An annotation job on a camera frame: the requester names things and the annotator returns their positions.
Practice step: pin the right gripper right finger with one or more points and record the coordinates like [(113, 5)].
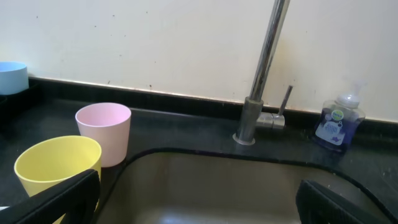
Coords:
[(323, 208)]

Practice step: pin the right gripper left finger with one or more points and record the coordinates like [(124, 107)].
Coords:
[(62, 199)]

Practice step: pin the yellow cup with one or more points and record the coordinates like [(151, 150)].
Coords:
[(56, 158)]

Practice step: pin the pink cup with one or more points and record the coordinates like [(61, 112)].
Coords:
[(105, 133)]

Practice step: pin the blue soap bottle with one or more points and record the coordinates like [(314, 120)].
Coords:
[(335, 127)]

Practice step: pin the steel sink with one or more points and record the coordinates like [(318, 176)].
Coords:
[(202, 186)]

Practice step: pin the blue cup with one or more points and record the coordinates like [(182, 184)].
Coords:
[(12, 77)]

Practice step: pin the steel tap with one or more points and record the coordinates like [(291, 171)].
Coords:
[(264, 68)]

